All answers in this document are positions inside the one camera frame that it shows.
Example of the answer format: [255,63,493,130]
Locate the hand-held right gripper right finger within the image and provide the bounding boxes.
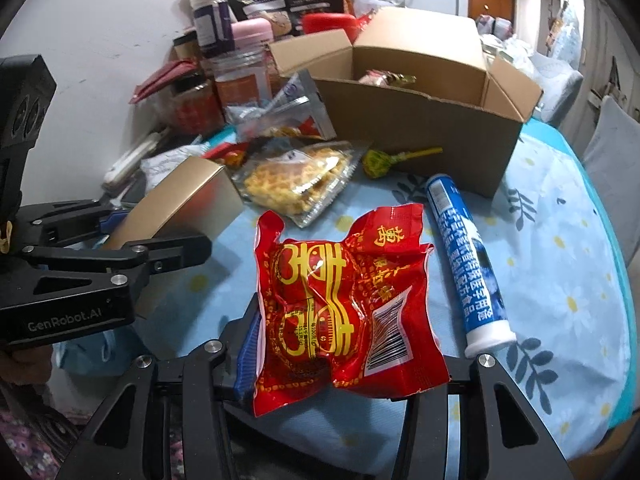
[390,352,588,480]

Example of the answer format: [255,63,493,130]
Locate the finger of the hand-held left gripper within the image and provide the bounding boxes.
[20,199,126,247]
[22,232,213,295]

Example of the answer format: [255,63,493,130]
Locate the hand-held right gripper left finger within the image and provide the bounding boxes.
[52,292,266,480]

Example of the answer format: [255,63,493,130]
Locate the red yellow snack packet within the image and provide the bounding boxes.
[250,203,451,418]

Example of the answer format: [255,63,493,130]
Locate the blue white tube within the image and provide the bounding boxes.
[425,173,518,359]

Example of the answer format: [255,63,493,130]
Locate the clear waffle packet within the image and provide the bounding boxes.
[232,141,366,228]

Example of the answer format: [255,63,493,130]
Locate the silver snack packet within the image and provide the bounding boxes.
[235,70,337,141]

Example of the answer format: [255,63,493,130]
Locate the cardboard box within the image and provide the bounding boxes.
[268,7,544,198]

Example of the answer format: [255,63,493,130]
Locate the gold box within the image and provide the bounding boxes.
[105,156,245,320]

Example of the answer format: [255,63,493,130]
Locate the white plastic bag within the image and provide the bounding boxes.
[141,144,211,187]

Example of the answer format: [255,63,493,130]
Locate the blue floral tablecloth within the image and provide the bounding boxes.
[60,120,633,480]

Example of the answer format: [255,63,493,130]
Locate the clear jar red contents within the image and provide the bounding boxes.
[167,80,226,133]

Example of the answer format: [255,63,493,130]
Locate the dark red pouch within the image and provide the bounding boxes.
[131,59,201,106]

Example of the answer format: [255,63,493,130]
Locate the clear jar orange label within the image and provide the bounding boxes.
[210,50,273,111]

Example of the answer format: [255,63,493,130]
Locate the white lid purple jar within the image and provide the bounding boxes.
[190,0,236,58]

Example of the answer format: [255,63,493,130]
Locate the green yellow lollipop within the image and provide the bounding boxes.
[361,146,444,179]

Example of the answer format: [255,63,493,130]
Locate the grey chair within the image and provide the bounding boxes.
[582,95,640,196]

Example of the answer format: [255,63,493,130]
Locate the red lidded container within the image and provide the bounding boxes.
[301,12,361,44]

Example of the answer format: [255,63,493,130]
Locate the black snack bag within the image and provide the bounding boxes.
[227,0,348,38]

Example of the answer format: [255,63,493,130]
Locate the hanging clear plastic bag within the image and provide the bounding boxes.
[547,0,581,57]

